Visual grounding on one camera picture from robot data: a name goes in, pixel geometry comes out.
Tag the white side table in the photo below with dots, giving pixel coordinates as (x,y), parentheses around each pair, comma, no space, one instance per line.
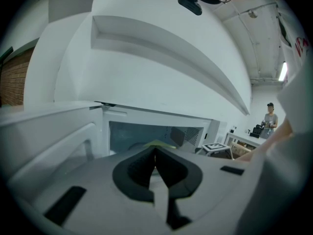
(244,138)

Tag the person's right forearm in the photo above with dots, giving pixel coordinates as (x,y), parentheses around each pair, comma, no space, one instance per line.
(274,138)

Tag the yellow bread slice food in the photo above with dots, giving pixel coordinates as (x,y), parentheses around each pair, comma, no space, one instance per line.
(159,144)

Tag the white ceiling pipe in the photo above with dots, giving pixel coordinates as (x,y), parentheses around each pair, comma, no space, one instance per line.
(255,43)

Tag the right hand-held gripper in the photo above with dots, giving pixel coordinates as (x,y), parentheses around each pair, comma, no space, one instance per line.
(216,147)

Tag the black head camera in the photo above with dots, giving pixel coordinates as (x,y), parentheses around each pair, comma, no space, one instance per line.
(189,2)

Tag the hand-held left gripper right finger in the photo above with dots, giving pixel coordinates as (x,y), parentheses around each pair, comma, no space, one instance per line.
(215,185)

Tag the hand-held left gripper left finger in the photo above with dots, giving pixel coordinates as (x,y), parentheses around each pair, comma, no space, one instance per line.
(93,180)

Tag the ceiling tube light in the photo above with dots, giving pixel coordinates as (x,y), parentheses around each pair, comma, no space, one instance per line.
(283,71)

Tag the person's printed white sweatshirt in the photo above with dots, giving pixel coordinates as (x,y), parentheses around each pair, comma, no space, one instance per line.
(293,180)

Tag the black items on table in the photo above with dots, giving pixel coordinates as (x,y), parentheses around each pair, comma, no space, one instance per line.
(256,132)

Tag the white microwave oven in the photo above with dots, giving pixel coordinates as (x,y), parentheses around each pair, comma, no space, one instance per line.
(61,131)

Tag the ceiling dome fixture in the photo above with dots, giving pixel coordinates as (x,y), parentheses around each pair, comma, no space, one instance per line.
(253,13)

